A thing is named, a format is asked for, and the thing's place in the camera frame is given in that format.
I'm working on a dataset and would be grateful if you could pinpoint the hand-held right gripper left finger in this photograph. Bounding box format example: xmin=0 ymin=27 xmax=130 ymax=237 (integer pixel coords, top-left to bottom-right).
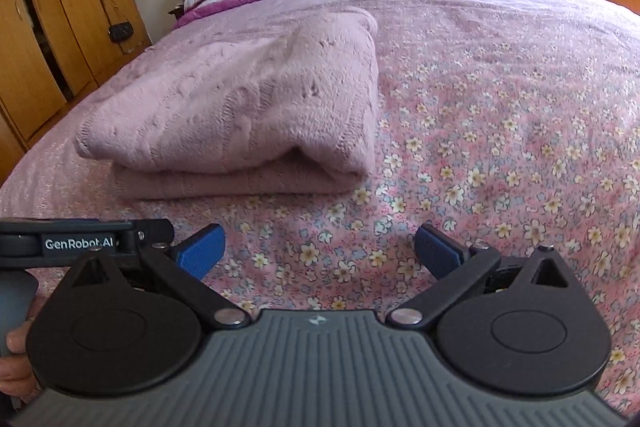
xmin=67 ymin=223 xmax=252 ymax=327

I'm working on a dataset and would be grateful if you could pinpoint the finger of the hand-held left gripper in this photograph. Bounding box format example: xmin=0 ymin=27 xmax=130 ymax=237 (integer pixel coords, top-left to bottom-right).
xmin=134 ymin=219 xmax=177 ymax=253

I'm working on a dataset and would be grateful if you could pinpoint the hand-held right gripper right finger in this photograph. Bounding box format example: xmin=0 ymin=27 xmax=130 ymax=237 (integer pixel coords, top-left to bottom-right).
xmin=386 ymin=223 xmax=578 ymax=327

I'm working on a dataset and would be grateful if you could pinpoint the pink cable-knit cardigan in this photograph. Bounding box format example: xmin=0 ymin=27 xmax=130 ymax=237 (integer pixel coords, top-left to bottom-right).
xmin=74 ymin=6 xmax=382 ymax=202

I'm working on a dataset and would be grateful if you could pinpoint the person's left hand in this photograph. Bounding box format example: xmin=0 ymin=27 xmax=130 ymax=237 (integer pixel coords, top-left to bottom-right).
xmin=0 ymin=294 xmax=48 ymax=400

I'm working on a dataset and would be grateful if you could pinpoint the pink floral bedsheet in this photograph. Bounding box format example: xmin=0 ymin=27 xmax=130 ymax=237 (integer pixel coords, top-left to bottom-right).
xmin=0 ymin=0 xmax=640 ymax=418

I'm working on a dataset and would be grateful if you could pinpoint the small black handbag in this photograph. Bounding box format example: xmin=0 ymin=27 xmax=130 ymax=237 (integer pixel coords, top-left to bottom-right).
xmin=87 ymin=0 xmax=136 ymax=44

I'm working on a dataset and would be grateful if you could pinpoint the wooden wardrobe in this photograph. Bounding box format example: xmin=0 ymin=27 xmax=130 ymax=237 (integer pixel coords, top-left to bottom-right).
xmin=0 ymin=0 xmax=152 ymax=180

